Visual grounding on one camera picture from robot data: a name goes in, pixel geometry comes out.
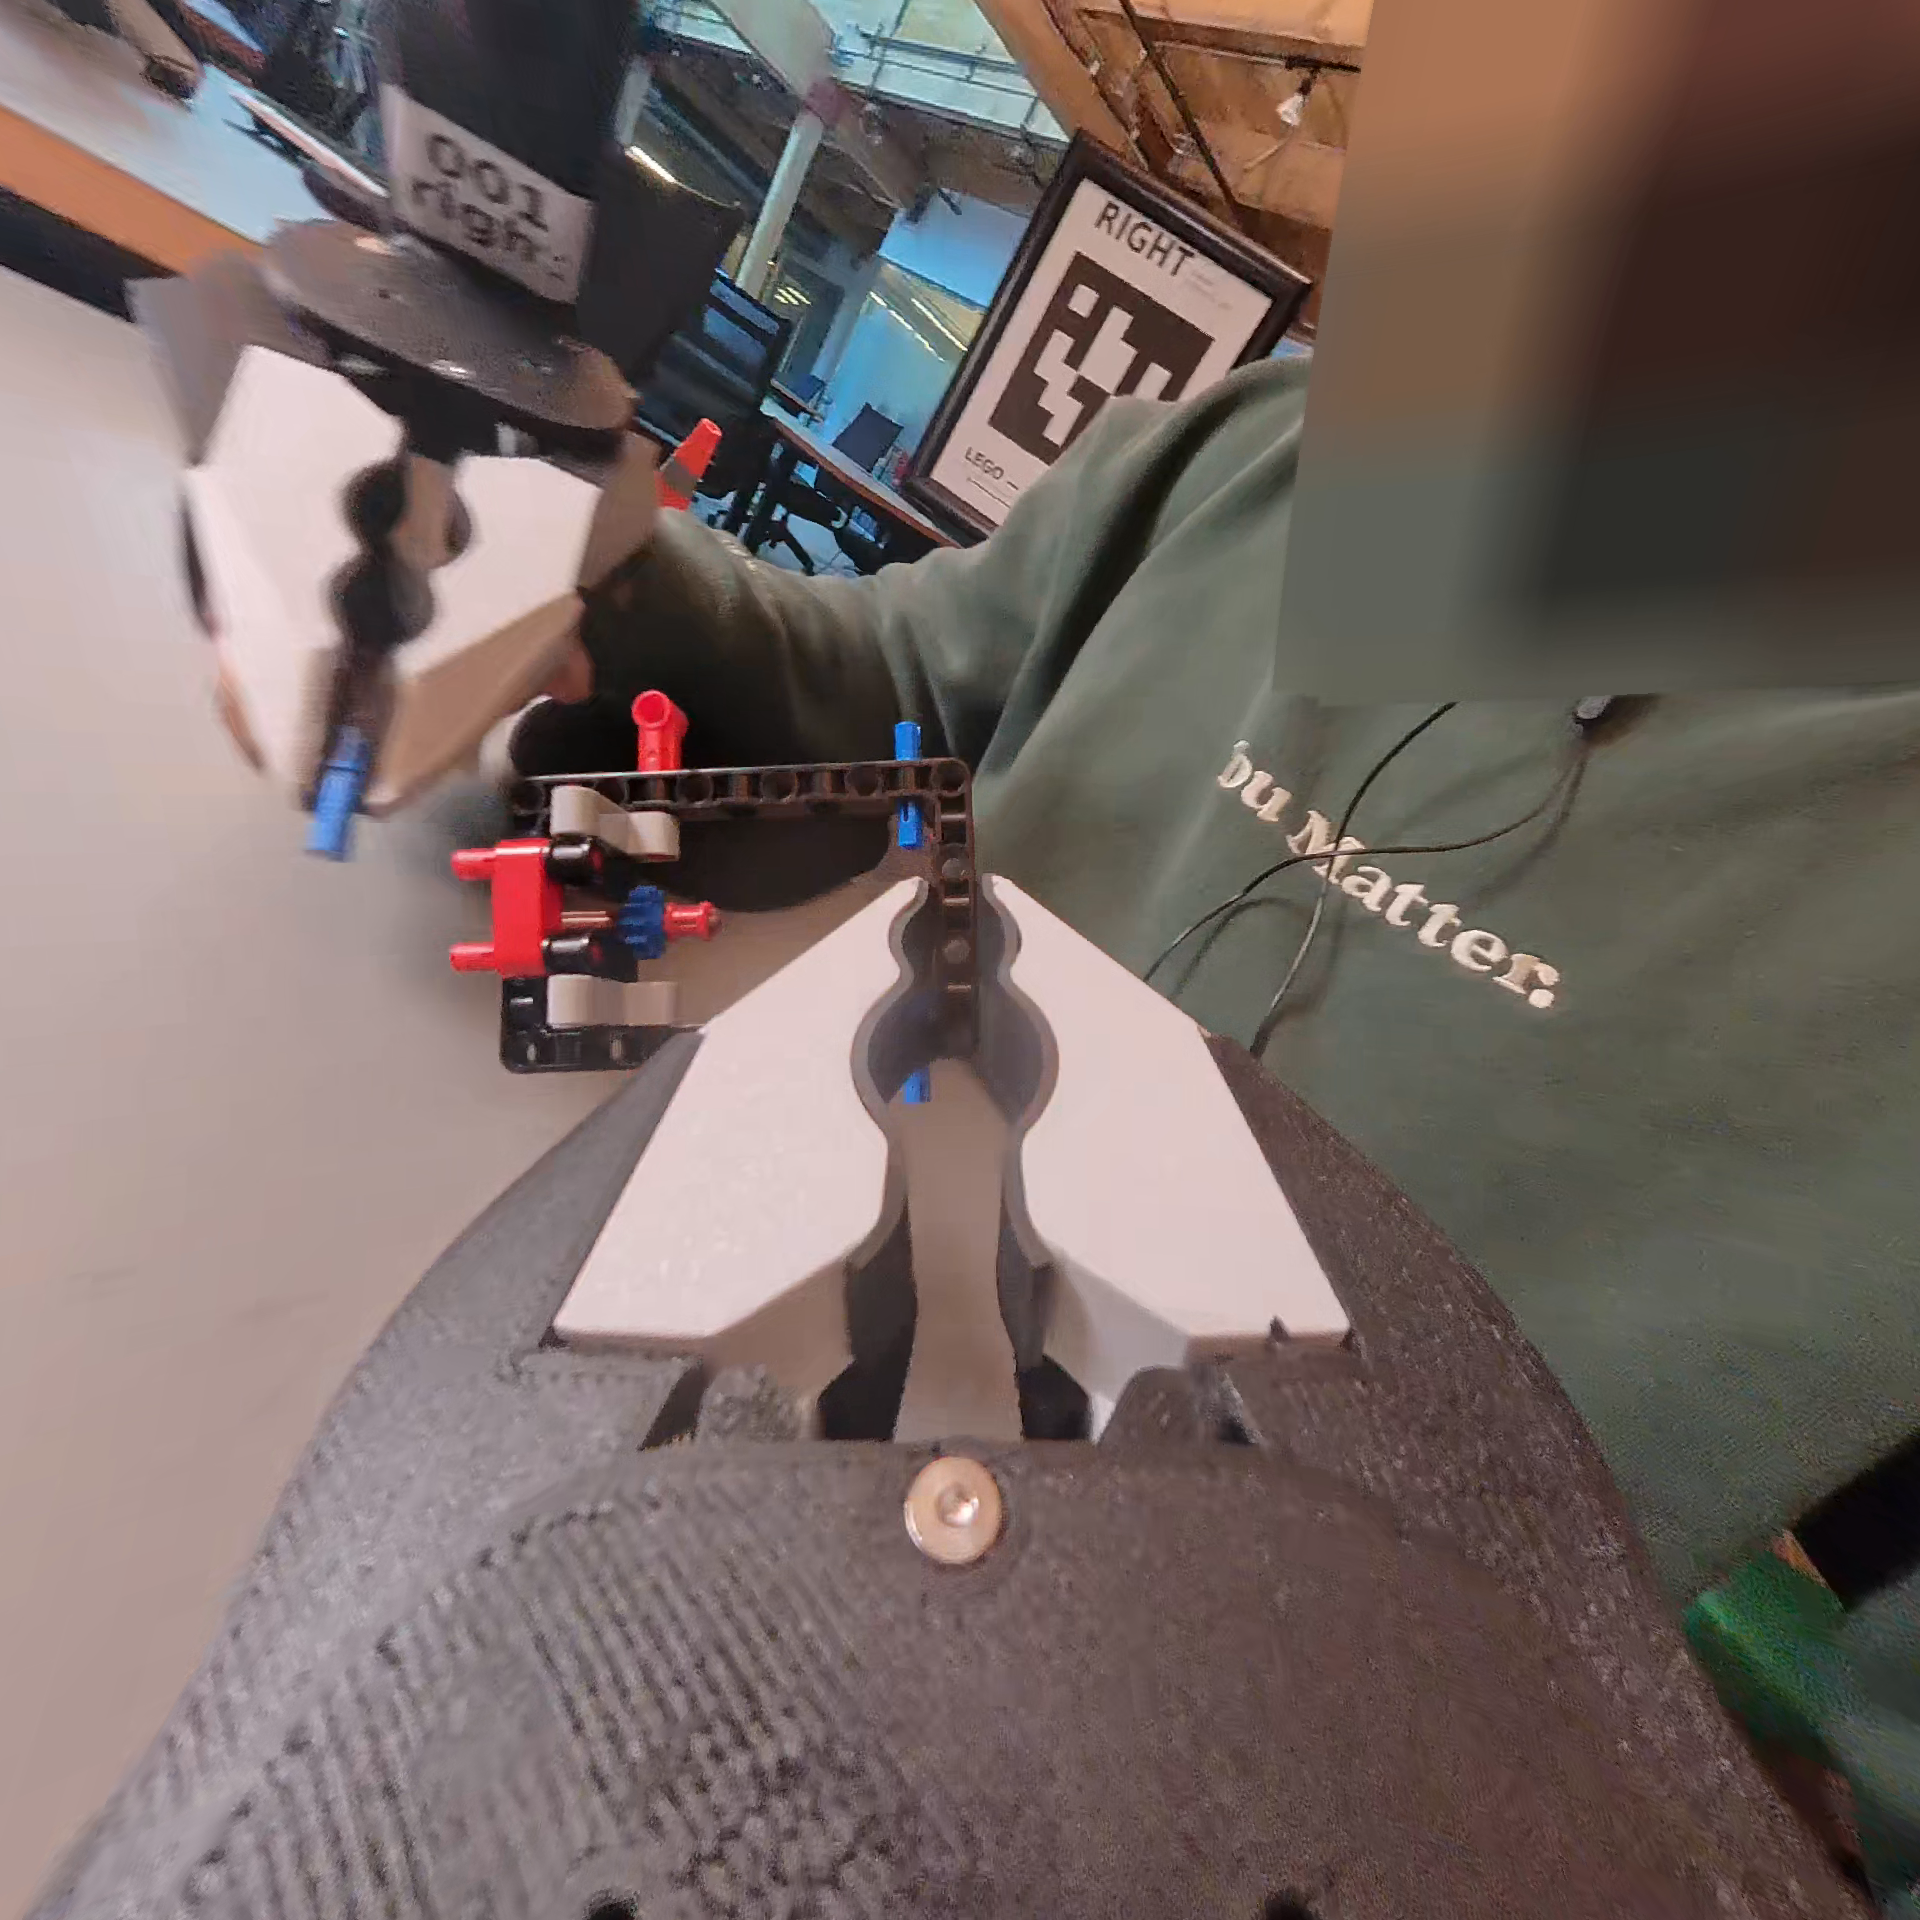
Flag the person's right forearm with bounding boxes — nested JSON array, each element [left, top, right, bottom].
[[575, 357, 1306, 843]]

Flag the black framed marker sign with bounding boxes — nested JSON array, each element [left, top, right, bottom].
[[899, 133, 1315, 536]]

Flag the black wired earphones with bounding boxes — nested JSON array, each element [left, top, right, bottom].
[[1147, 693, 1651, 1061]]

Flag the green plastic object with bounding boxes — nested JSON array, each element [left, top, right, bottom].
[[1683, 1555, 1920, 1805]]

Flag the black office chair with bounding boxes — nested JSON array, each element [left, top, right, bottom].
[[587, 149, 749, 442]]

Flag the wooden side table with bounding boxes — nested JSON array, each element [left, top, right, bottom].
[[0, 43, 392, 302]]

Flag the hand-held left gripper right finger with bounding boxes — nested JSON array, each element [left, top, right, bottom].
[[975, 877, 1352, 1441]]

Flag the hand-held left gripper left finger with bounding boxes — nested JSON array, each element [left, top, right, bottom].
[[553, 877, 942, 1443]]

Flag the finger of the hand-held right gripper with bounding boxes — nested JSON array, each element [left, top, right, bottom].
[[178, 351, 416, 782], [364, 452, 603, 824]]

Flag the black lego frame assembly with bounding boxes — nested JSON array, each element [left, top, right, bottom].
[[451, 689, 988, 1108]]

